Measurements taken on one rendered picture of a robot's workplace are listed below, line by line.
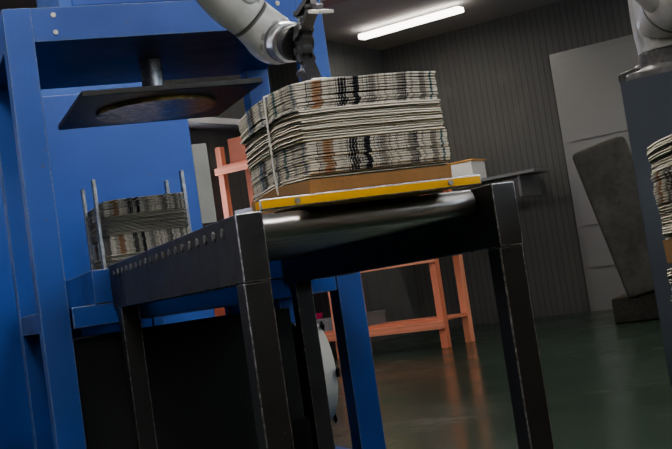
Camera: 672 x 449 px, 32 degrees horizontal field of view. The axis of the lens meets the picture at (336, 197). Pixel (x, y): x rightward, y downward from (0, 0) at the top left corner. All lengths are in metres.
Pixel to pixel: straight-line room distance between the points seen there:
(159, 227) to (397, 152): 2.06
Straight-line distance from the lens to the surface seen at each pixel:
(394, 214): 2.18
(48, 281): 3.30
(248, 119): 2.39
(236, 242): 2.02
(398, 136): 2.16
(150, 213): 4.11
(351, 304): 3.51
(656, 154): 2.20
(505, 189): 2.21
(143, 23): 3.46
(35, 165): 3.33
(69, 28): 3.42
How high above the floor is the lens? 0.65
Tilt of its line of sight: 4 degrees up
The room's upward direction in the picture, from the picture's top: 8 degrees counter-clockwise
